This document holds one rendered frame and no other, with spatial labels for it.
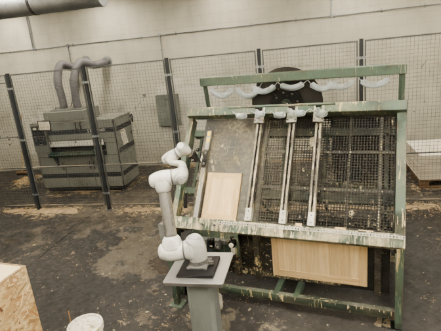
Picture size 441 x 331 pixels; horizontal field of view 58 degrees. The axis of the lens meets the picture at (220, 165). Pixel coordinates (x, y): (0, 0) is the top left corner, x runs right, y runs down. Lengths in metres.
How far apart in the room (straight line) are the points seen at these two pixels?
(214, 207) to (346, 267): 1.37
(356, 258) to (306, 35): 5.55
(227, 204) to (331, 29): 5.39
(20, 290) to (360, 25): 7.42
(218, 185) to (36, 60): 7.26
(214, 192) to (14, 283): 2.01
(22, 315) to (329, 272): 2.64
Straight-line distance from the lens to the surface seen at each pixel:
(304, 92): 4.49
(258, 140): 4.05
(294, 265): 4.15
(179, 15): 8.99
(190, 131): 4.42
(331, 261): 4.04
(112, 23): 9.54
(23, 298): 3.09
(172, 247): 3.37
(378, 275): 4.02
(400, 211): 3.69
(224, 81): 4.66
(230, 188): 4.03
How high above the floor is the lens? 2.51
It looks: 16 degrees down
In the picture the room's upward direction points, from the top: 6 degrees counter-clockwise
